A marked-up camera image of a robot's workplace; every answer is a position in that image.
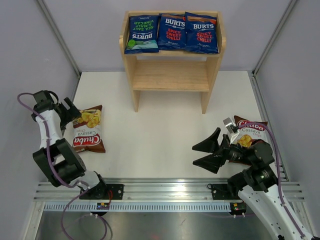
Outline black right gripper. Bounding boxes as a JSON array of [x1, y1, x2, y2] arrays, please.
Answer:
[[192, 127, 255, 173]]

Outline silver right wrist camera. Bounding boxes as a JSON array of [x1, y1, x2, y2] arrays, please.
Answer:
[[223, 117, 240, 144]]

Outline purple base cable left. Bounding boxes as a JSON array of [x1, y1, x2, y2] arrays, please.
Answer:
[[61, 188, 113, 240]]

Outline grey aluminium frame post right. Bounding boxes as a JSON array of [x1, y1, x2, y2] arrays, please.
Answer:
[[252, 0, 299, 77]]

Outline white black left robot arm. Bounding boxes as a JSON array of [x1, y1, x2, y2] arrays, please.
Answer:
[[31, 90, 109, 200]]

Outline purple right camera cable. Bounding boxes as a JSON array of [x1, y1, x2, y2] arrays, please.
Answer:
[[234, 124, 307, 238]]

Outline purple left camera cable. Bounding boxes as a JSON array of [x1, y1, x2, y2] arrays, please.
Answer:
[[16, 92, 91, 195]]

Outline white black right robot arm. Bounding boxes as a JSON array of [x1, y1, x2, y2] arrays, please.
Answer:
[[192, 128, 317, 240]]

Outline wooden two-tier shelf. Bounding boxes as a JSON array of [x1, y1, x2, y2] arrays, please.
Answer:
[[119, 10, 227, 114]]

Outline purple camera cable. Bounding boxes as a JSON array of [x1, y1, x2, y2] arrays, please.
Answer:
[[16, 92, 91, 195], [234, 124, 307, 238]]

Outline grey aluminium frame post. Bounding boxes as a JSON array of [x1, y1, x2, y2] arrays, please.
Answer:
[[35, 0, 82, 79], [252, 0, 299, 77]]

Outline brown Chuba cassava chips bag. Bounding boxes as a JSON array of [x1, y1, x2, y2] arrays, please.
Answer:
[[72, 105, 106, 153]]

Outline blue Burts sea salt bag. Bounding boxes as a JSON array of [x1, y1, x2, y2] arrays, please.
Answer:
[[124, 15, 160, 54]]

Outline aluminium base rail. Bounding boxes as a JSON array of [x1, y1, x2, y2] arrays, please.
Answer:
[[33, 177, 305, 213]]

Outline grey aluminium frame post left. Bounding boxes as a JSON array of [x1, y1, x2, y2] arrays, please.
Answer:
[[35, 0, 82, 79]]

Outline blue Burts spicy chilli bag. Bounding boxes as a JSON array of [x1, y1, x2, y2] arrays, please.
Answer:
[[157, 14, 187, 51]]

